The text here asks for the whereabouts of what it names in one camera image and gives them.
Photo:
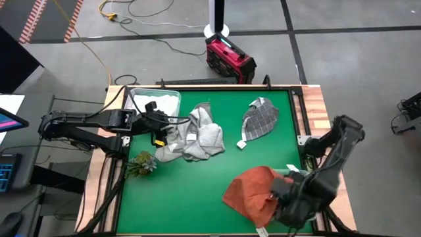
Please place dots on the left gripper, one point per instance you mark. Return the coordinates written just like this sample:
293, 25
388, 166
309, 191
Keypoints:
158, 123

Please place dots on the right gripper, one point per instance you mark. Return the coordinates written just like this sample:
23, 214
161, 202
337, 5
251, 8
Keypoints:
286, 197

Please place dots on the plain white towel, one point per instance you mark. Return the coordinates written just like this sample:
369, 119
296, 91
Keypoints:
161, 100

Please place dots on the clear plastic storage bin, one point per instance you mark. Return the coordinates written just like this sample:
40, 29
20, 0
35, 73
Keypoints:
171, 93
279, 170

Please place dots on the orange towel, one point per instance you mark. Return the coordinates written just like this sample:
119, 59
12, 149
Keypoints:
250, 194

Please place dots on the light grey waffle towel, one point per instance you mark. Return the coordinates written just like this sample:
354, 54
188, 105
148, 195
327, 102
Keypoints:
204, 141

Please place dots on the grey checkered towel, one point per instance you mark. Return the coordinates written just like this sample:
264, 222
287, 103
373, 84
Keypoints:
260, 118

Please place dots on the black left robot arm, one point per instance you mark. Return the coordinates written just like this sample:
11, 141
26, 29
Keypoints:
98, 118

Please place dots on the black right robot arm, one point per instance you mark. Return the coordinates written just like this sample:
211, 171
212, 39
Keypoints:
345, 138

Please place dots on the yellow label tag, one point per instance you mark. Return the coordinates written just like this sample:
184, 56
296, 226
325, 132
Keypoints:
160, 143

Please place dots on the potted succulent plant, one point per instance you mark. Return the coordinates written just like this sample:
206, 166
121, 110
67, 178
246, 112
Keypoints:
141, 163

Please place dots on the red black power station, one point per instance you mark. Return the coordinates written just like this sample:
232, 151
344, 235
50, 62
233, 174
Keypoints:
230, 59

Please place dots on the white pole stand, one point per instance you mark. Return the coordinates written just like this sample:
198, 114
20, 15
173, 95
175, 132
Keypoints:
207, 32

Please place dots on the grey desk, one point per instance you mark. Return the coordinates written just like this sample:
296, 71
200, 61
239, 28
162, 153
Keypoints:
36, 131

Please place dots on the white paper sheet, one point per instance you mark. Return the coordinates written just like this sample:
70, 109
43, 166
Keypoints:
11, 102

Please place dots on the monitor with blue screen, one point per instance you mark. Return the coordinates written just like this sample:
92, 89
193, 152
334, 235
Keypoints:
10, 123

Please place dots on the black floor equipment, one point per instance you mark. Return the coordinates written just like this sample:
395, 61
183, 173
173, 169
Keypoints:
411, 108

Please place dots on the black partition panel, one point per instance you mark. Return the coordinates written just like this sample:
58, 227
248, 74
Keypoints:
13, 62

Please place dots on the backlit black keyboard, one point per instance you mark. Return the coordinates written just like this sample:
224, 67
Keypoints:
6, 171

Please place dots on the black computer mouse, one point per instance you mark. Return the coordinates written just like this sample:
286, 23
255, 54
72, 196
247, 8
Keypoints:
11, 222

